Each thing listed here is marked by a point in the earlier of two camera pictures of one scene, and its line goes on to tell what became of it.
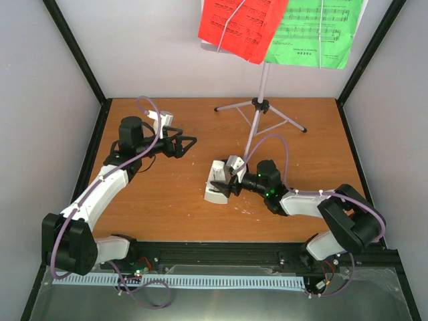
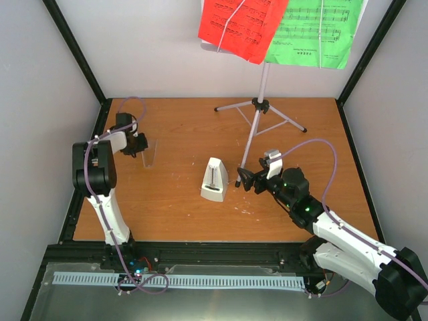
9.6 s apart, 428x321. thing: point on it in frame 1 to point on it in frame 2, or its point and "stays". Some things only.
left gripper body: (167, 150) to (137, 146)
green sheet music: (296, 40) stays
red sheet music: (244, 27) stays
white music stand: (364, 3) to (259, 104)
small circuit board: (141, 267) stays
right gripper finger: (235, 179) to (247, 177)
